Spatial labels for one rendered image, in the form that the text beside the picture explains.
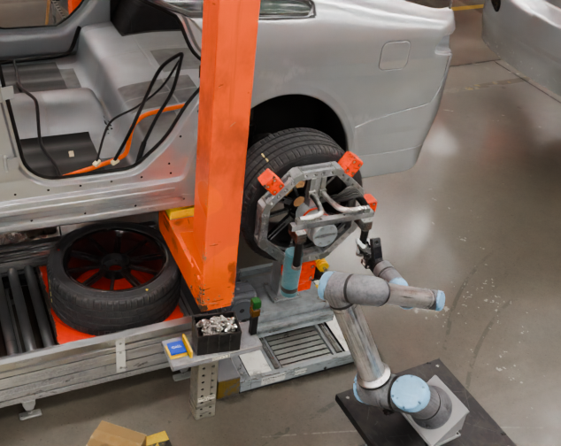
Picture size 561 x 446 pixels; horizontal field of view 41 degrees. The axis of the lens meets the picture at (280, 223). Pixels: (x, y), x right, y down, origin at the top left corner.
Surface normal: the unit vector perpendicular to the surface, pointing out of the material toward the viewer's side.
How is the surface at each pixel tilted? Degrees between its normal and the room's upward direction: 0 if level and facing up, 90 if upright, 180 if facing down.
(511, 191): 0
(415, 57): 90
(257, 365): 0
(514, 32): 88
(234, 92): 90
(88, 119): 55
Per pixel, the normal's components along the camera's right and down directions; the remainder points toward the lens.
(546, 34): -0.86, 0.14
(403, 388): -0.45, -0.42
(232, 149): 0.40, 0.57
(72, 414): 0.11, -0.80
